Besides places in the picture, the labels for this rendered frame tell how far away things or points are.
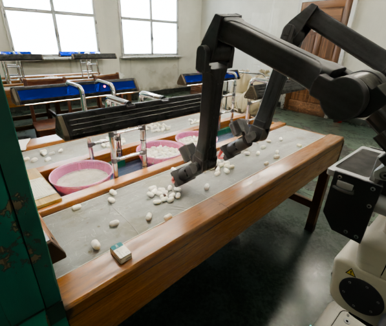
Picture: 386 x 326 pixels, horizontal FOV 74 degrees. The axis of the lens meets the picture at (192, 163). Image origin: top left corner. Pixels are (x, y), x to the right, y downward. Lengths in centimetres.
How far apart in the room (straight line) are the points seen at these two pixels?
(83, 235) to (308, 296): 133
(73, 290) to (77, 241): 21
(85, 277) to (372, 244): 71
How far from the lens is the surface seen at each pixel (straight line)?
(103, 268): 77
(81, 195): 109
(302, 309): 174
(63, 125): 84
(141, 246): 81
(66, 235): 95
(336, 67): 59
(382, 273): 82
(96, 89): 147
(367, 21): 565
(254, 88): 145
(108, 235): 91
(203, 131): 85
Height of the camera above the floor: 132
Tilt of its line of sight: 25 degrees down
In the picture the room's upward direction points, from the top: 2 degrees clockwise
